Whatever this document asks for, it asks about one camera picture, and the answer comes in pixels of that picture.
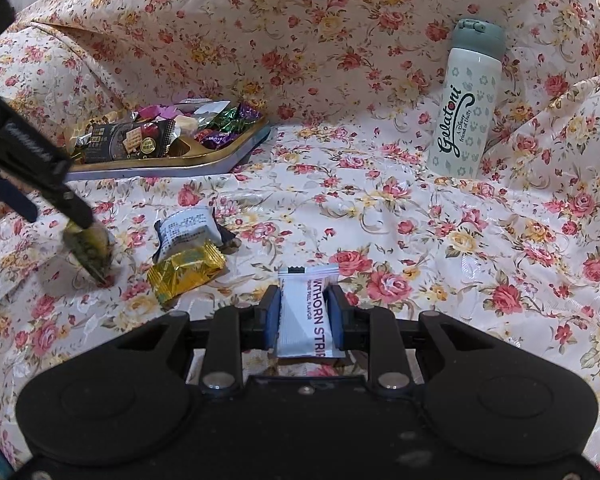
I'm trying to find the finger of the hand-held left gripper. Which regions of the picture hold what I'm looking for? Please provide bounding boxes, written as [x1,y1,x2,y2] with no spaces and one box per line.
[44,181,97,232]
[0,179,39,224]

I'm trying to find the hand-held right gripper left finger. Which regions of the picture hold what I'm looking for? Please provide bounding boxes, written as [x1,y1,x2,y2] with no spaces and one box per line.
[115,285,283,394]

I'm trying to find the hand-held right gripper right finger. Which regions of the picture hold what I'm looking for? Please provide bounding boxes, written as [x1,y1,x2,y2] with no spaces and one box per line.
[327,285,496,392]

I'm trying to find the long white snack packet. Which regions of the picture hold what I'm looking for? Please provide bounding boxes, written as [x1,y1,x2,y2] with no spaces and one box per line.
[277,263,348,360]

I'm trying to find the yellow green snack packet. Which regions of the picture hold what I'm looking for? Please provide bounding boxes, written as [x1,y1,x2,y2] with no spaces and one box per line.
[61,224,115,287]

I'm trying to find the gold metal tray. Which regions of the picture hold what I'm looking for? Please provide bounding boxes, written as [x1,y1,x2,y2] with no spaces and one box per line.
[62,102,272,182]

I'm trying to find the dark cracker packet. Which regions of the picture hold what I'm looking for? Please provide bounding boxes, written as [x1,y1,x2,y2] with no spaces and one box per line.
[85,119,179,164]

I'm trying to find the shiny gold snack packet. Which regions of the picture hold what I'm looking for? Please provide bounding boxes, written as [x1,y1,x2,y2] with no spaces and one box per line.
[146,240,227,307]

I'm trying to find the floral cloth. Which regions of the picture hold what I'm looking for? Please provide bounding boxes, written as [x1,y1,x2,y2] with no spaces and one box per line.
[0,0,600,480]

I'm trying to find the white black snack packet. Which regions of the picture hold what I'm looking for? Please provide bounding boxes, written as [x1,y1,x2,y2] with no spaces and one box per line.
[154,206,242,262]

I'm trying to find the pile of assorted wrapped sweets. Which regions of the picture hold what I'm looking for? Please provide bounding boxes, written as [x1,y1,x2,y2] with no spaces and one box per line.
[65,100,263,161]

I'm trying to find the white bottle with grey cap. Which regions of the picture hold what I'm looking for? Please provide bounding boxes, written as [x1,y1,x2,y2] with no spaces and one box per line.
[426,17,507,181]

